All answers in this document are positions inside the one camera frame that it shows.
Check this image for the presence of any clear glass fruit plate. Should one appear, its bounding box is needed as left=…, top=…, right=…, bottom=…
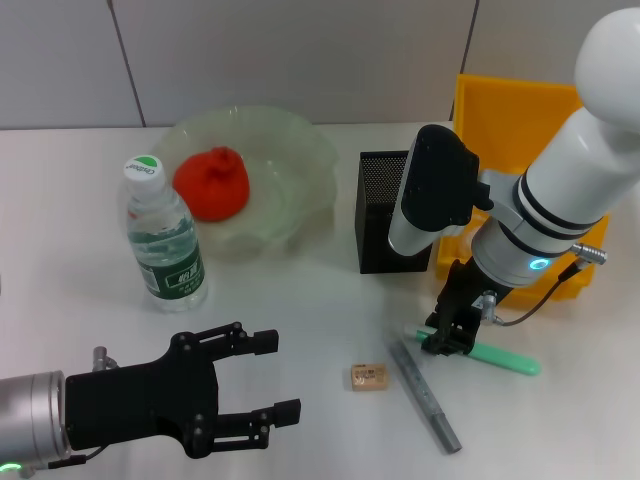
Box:
left=149, top=103, right=341, bottom=262

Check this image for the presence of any clear green-label water bottle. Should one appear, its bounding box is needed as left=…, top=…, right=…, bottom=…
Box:
left=118, top=154, right=210, bottom=314

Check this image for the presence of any yellow plastic storage bin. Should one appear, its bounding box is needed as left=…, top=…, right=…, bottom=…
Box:
left=435, top=73, right=612, bottom=307

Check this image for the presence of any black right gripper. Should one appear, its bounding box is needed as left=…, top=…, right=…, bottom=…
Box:
left=423, top=258, right=502, bottom=358

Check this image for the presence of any red ball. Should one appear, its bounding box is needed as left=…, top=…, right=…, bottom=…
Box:
left=173, top=146, right=251, bottom=223

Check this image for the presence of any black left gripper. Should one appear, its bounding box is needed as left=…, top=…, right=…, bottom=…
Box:
left=63, top=322, right=303, bottom=460

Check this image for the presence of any mint green pen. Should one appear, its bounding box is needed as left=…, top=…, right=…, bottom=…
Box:
left=403, top=322, right=543, bottom=378

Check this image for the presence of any black mesh pen holder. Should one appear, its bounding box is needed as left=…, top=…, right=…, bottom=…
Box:
left=353, top=149, right=442, bottom=275

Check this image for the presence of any grey marker pen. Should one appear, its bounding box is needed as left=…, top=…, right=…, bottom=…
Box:
left=388, top=339, right=463, bottom=455

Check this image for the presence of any small beige eraser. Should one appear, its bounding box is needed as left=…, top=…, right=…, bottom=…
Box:
left=349, top=363, right=390, bottom=394

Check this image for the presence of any left gripper cable with connector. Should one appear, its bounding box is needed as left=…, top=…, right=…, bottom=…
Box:
left=48, top=344, right=120, bottom=470

